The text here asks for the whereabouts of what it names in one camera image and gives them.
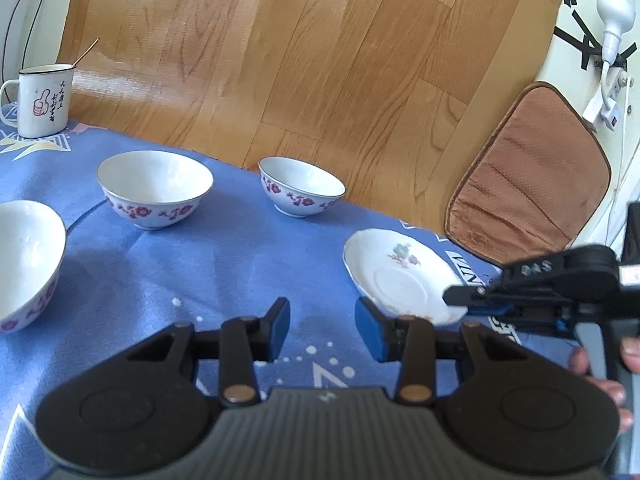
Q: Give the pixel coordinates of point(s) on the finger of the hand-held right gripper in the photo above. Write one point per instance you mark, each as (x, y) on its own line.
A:
(530, 317)
(560, 270)

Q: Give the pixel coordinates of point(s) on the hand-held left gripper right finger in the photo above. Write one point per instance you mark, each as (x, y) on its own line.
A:
(367, 331)

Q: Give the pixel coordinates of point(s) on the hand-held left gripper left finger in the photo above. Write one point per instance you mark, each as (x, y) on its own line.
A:
(279, 327)

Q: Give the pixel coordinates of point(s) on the white floral plate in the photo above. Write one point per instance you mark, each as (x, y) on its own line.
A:
(400, 285)

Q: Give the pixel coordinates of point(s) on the white floral bowl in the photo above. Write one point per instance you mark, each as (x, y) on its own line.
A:
(150, 180)
(300, 182)
(25, 255)

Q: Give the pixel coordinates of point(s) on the person's right hand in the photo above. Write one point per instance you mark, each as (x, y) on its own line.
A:
(607, 392)

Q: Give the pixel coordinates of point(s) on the blue printed tablecloth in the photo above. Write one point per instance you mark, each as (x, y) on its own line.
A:
(200, 270)

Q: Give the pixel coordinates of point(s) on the brown seat cushion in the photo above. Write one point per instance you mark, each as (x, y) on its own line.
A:
(530, 175)

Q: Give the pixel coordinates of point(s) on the white power adapter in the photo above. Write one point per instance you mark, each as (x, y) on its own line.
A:
(607, 97)

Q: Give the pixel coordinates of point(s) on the black tape strips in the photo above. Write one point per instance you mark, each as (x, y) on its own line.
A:
(580, 35)

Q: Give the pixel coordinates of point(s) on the white light bulb lamp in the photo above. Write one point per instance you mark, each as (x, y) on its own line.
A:
(615, 5)

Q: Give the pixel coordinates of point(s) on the wood-pattern vinyl sheet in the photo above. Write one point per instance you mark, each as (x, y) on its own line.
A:
(300, 50)

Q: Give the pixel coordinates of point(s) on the white enamel mug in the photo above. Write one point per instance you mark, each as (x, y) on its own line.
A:
(42, 102)

